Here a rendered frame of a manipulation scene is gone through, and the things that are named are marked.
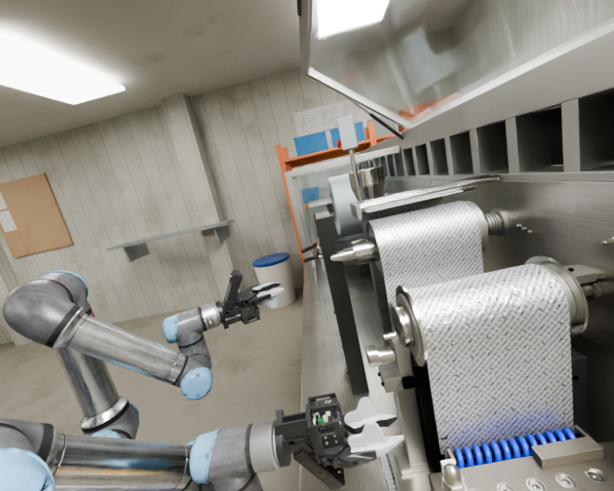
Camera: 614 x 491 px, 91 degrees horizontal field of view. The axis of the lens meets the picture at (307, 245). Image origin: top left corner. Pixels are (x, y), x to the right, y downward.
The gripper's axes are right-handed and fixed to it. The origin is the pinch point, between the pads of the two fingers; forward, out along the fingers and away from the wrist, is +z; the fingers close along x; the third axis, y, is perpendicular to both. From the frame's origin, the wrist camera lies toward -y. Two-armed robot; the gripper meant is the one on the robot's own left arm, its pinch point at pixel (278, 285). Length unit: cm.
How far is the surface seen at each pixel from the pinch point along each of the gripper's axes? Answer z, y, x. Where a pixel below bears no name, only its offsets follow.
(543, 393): 26, 4, 63
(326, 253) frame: 10.4, -13.5, 18.0
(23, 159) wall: -212, -80, -490
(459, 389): 14, 1, 58
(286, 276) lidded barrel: 73, 121, -261
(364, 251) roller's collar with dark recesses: 17.1, -14.3, 26.2
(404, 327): 8, -10, 51
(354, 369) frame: 11.3, 22.3, 23.3
